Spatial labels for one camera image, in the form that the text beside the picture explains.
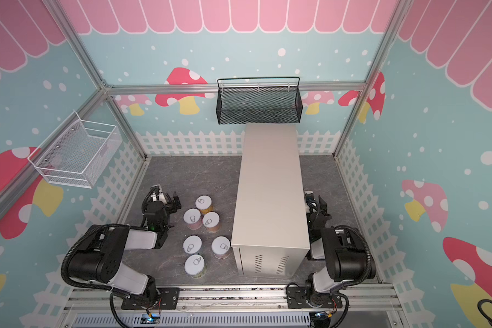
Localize green label can front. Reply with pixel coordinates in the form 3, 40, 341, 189
184, 254, 206, 279

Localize white lid can middle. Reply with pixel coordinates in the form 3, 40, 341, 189
183, 235, 202, 256

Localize beige metal cabinet counter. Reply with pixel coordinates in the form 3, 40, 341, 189
231, 123, 310, 279

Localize yellow label can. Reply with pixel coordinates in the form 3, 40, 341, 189
195, 195, 213, 215

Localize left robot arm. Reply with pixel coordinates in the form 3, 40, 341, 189
61, 185, 182, 312

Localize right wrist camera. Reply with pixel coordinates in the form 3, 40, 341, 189
305, 191, 317, 205

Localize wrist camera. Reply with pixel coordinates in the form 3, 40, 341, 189
305, 191, 317, 205
150, 184, 168, 204

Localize pink label can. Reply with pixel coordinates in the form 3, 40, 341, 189
183, 209, 202, 230

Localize black mesh wall basket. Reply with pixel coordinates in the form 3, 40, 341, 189
216, 77, 303, 125

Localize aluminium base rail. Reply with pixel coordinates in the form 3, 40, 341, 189
61, 283, 407, 328

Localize beige label can right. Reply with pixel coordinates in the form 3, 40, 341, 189
211, 236, 231, 260

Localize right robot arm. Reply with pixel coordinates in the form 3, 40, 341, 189
305, 191, 377, 308

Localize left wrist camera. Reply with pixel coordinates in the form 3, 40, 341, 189
150, 184, 168, 204

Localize white wire wall basket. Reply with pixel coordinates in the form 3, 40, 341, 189
27, 112, 122, 189

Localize orange label can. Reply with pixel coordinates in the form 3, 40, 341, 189
202, 212, 221, 233

